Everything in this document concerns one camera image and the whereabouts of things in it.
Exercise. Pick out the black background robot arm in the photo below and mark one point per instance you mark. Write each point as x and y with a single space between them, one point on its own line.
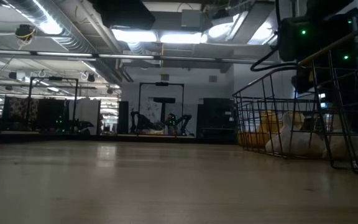
143 123
180 123

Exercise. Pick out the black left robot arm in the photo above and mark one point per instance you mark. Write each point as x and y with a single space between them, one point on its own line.
126 14

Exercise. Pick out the black pedestal stand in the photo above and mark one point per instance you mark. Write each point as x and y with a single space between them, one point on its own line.
163 100

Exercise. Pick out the bright ceiling light panel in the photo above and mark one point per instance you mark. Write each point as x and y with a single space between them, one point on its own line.
172 37

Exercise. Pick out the black aluminium table frame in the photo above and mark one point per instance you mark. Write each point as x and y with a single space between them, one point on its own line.
104 137

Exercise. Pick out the black upright panel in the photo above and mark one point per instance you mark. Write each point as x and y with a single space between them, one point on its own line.
123 118

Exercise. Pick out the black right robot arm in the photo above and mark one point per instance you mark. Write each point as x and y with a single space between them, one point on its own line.
328 6

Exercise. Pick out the long grey ceiling pipe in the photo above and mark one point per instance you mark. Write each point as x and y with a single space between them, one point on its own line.
135 56

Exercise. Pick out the black robot station frame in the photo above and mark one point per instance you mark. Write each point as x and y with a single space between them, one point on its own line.
54 78
162 84

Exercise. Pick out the silver ventilation duct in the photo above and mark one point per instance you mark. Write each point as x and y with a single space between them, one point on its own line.
57 28

